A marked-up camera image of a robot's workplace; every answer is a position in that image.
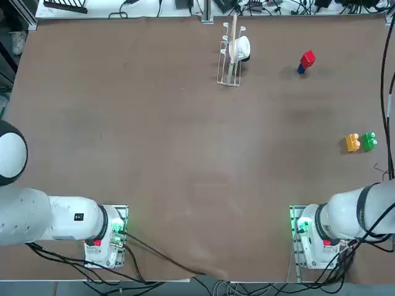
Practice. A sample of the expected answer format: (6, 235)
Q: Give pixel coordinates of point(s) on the black power adapter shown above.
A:
(184, 3)

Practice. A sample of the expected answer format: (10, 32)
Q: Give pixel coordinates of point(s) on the blue wooden cube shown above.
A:
(301, 69)

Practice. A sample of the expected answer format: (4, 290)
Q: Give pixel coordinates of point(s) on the red and black device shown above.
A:
(256, 3)

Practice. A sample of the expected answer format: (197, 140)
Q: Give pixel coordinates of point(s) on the aluminium frame profile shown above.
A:
(23, 17)

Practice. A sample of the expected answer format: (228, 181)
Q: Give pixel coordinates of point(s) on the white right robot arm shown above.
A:
(345, 212)

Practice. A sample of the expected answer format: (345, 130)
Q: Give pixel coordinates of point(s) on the red wooden cube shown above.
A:
(308, 58)

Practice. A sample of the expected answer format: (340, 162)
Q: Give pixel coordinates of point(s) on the aluminium profile post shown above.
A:
(206, 12)

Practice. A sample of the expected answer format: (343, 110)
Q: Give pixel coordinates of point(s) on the white shoe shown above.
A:
(19, 41)

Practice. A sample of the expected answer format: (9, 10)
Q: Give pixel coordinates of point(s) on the green toy brick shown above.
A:
(368, 142)

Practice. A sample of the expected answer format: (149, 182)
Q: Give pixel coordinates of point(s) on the yellow toy brick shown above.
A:
(352, 142)

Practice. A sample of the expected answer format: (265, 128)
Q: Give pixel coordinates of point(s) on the dark power adapter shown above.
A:
(225, 4)

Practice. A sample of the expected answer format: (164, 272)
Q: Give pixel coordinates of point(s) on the white cup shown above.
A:
(242, 47)

